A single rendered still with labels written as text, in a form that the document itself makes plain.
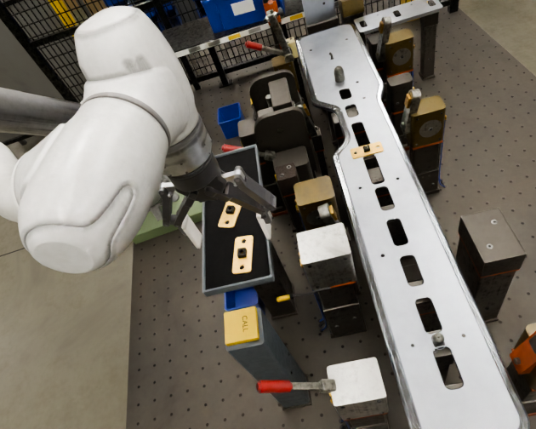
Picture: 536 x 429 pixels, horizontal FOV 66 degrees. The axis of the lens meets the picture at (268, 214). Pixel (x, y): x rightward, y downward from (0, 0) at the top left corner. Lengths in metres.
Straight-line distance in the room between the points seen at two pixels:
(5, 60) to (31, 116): 2.43
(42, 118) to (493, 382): 1.11
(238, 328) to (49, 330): 2.01
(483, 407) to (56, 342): 2.19
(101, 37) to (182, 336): 1.01
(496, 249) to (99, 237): 0.75
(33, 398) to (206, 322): 1.40
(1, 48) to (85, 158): 3.13
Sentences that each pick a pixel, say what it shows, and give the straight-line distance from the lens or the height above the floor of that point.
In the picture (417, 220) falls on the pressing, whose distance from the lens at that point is 0.99.
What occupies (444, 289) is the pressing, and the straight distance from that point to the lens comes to 0.91.
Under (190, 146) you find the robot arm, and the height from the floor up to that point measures 1.48.
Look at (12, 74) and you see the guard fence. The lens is 3.60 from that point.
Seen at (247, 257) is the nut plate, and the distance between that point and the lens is 0.80.
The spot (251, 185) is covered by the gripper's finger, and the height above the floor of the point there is 1.36.
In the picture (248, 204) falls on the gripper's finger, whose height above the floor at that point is 1.32.
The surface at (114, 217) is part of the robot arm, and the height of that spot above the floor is 1.56.
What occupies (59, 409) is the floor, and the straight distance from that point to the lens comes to 2.42.
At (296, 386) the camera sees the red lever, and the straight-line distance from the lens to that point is 0.75.
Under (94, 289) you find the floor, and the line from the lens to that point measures 2.62.
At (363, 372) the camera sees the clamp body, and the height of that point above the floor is 1.06.
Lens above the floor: 1.81
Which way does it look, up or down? 50 degrees down
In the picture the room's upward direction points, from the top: 24 degrees counter-clockwise
